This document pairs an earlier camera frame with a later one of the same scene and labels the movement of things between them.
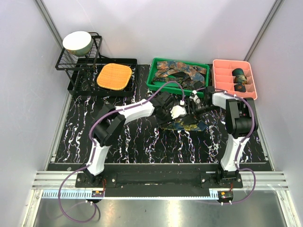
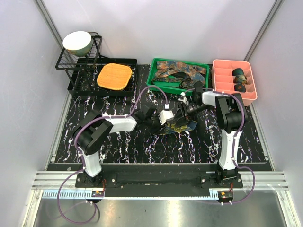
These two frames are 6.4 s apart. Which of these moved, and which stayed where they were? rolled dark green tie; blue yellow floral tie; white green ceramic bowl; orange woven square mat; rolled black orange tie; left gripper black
Moved: blue yellow floral tie; left gripper black
Stayed: rolled black orange tie; orange woven square mat; white green ceramic bowl; rolled dark green tie
